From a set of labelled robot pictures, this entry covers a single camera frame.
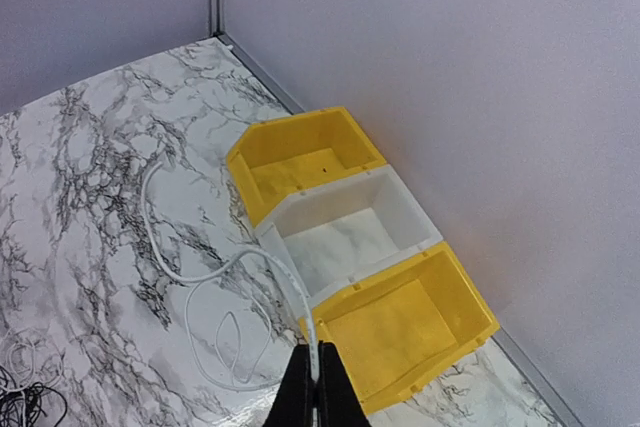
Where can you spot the left yellow bin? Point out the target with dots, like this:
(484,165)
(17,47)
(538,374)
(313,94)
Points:
(273,159)

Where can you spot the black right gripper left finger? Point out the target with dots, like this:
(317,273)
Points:
(294,401)

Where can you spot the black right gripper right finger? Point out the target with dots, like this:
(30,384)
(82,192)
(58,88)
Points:
(337,402)

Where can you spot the white translucent bin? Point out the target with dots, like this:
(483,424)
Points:
(336,234)

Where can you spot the right yellow bin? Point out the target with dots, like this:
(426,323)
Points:
(399,329)

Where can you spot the yellow bin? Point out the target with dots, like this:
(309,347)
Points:
(273,159)
(399,329)

